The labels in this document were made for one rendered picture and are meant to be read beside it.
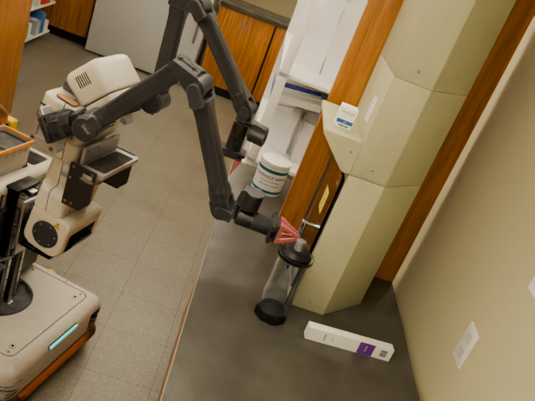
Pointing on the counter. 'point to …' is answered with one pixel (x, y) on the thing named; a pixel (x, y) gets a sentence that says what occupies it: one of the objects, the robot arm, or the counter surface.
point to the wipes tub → (271, 173)
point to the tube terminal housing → (376, 187)
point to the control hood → (341, 138)
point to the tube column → (444, 41)
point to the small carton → (345, 116)
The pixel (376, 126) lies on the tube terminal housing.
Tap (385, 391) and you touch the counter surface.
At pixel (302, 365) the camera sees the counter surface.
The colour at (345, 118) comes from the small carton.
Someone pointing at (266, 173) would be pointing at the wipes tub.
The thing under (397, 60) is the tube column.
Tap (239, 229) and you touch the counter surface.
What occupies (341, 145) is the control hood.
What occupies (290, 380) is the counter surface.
